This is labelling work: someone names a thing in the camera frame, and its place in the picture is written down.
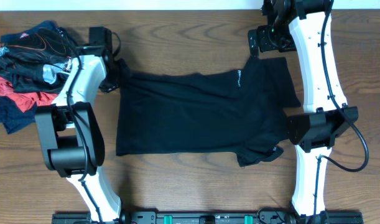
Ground red garment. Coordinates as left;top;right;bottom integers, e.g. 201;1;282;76
0;77;58;113

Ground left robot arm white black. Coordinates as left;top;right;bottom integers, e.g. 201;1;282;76
35;27;131;223

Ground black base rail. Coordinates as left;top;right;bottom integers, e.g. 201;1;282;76
51;208;364;224

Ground black polo shirt with logo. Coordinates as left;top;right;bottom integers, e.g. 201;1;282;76
116;57;300;167

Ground navy blue garment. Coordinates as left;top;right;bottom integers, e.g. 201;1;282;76
0;20;81;135

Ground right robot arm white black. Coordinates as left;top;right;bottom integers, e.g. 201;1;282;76
248;1;363;223

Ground left black cable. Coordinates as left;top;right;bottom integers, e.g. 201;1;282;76
57;27;122;224

